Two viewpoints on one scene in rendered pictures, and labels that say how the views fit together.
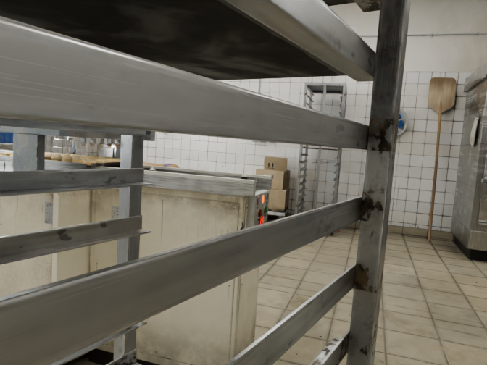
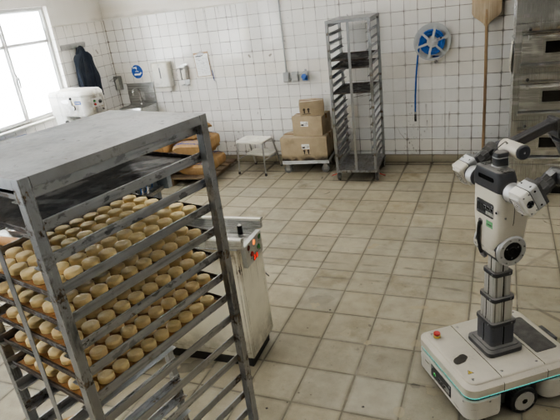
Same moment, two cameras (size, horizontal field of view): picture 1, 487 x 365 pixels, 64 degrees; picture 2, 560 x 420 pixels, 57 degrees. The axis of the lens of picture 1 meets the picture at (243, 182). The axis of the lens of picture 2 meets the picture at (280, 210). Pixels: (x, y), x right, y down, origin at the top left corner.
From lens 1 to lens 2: 1.67 m
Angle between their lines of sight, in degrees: 18
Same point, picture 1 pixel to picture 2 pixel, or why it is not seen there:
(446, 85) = not seen: outside the picture
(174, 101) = (158, 377)
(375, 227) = (238, 345)
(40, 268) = not seen: hidden behind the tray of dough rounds
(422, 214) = (477, 138)
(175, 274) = (166, 397)
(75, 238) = not seen: hidden behind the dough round
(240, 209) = (236, 258)
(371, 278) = (241, 358)
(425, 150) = (474, 67)
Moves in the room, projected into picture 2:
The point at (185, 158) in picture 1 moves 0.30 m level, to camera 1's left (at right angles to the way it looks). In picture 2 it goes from (217, 108) to (196, 111)
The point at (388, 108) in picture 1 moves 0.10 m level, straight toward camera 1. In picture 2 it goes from (232, 312) to (220, 327)
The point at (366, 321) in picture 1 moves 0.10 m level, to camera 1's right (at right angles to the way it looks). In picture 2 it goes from (243, 371) to (268, 369)
